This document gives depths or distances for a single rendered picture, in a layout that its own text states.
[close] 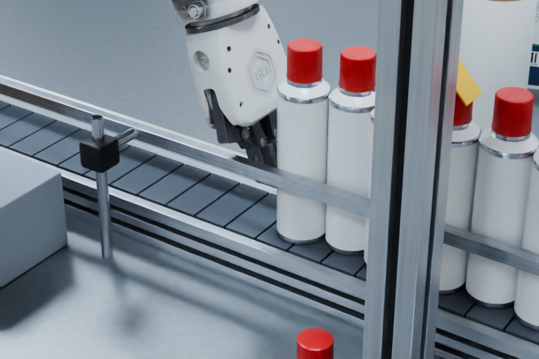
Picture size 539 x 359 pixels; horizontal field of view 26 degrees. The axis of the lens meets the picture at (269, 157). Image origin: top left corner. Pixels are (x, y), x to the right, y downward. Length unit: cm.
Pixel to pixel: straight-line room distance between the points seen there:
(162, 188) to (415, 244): 43
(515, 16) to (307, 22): 60
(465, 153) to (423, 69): 21
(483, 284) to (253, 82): 29
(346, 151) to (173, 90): 55
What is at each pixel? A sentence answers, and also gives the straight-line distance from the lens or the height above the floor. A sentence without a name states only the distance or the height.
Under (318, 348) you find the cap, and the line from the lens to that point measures 106.
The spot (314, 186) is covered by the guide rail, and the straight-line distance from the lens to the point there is 110.
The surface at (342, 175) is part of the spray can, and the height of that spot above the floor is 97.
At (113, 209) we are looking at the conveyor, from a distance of 127.
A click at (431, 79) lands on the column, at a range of 83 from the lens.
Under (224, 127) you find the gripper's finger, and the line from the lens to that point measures 112.
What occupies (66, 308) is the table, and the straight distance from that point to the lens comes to 118.
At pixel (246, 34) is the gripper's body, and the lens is 112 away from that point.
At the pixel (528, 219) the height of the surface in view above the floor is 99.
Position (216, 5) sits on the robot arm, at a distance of 110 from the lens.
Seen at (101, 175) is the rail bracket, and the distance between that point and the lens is 119.
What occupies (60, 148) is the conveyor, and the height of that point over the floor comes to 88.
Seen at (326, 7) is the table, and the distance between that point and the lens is 187.
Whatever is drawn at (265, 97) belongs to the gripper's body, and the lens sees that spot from 114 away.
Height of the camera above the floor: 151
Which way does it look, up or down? 29 degrees down
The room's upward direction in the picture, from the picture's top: straight up
